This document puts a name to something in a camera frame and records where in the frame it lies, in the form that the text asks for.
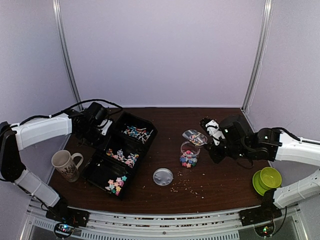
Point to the aluminium corner post right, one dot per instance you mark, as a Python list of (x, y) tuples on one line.
[(261, 47)]

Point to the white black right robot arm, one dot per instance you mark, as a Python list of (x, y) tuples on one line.
[(234, 138)]

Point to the aluminium corner post left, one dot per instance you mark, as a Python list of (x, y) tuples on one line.
[(65, 53)]

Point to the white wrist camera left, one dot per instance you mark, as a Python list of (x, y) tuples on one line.
[(105, 125)]

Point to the clear plastic jar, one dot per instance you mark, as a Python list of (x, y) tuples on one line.
[(189, 154)]

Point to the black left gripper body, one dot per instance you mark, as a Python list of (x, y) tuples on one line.
[(92, 139)]

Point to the silver metal jar lid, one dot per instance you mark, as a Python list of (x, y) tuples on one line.
[(163, 176)]

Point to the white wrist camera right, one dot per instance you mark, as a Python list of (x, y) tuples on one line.
[(212, 128)]

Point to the black three-compartment candy tray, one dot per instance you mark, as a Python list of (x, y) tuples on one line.
[(113, 165)]

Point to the aluminium corner post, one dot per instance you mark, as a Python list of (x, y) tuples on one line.
[(261, 47), (65, 53)]

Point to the green saucer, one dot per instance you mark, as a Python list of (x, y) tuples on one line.
[(256, 182)]

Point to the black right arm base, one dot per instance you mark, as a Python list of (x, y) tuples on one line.
[(262, 217)]

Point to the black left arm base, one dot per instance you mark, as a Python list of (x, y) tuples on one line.
[(68, 218)]

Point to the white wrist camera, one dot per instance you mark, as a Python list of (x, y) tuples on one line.
[(105, 125), (212, 128)]

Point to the beige patterned ceramic mug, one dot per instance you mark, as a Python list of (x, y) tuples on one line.
[(67, 164)]

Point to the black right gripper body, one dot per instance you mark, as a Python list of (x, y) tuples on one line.
[(217, 157)]

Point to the green bowl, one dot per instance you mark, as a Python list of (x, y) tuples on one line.
[(270, 178)]

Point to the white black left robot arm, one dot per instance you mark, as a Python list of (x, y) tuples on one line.
[(89, 125)]

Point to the silver metal scoop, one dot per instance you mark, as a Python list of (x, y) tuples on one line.
[(195, 137)]

